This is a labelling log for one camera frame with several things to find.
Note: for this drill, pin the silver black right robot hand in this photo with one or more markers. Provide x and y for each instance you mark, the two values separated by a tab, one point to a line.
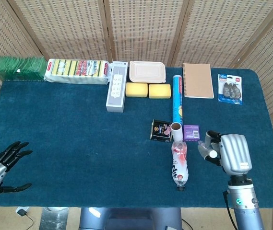
234	153

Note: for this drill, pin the glass test tube white cap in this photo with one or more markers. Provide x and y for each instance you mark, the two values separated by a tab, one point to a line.
213	153

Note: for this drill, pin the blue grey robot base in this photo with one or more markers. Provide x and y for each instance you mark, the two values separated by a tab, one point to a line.
131	219

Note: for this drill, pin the white cardboard tube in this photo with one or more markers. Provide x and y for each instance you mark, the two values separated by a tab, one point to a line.
177	134

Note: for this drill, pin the small purple box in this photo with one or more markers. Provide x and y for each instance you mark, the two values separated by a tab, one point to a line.
192	133

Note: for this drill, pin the plastic bottle pink white label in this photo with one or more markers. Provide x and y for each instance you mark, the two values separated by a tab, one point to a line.
179	165

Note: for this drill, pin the blue blister pack of hooks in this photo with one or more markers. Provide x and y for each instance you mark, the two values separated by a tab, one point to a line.
231	89

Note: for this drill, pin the grey metal table leg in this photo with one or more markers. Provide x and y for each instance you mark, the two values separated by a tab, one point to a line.
54	219

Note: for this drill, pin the blue foil roll box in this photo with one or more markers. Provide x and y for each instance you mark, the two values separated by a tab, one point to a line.
177	100

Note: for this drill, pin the black luncheon meat tin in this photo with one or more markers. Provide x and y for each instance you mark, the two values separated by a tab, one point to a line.
160	130

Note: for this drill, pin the brown spiral notebook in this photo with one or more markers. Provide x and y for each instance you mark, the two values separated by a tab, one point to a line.
198	80

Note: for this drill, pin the blue carpet table mat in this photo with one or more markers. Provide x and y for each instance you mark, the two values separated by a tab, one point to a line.
78	143

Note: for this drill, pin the yellow sponge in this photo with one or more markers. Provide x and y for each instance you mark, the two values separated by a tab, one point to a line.
159	91
136	89

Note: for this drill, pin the green scouring pad pack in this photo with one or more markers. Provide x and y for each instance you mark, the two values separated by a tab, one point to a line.
18	68

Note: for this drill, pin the beige lidded food container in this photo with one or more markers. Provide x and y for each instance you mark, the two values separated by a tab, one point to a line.
147	72

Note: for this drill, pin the wrapped pack of sponges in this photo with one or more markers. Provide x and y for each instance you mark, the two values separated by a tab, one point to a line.
76	72

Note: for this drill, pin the white power strip box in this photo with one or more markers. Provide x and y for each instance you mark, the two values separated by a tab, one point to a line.
117	88

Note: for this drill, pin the woven bamboo folding screen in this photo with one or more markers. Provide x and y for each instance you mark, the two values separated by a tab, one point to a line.
138	28

